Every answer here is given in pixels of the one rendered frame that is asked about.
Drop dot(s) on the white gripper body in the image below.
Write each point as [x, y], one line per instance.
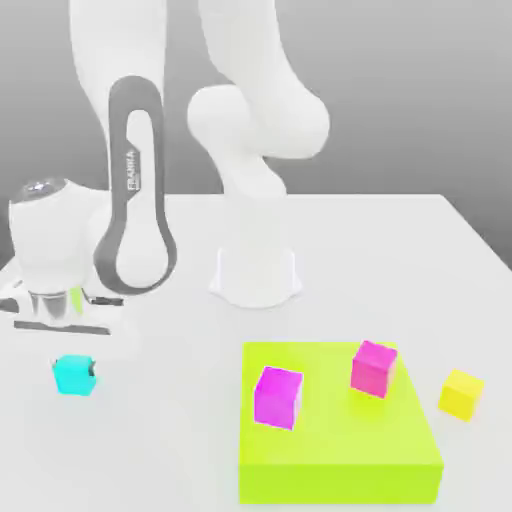
[64, 328]

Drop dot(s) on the small cyan cube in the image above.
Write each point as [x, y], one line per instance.
[72, 376]

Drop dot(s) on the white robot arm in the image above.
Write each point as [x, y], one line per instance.
[256, 120]

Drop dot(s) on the small magenta cube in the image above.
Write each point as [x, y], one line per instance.
[372, 372]
[276, 400]

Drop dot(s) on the small yellow cube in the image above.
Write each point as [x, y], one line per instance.
[460, 394]

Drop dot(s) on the large yellow-green box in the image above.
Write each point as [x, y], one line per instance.
[340, 448]

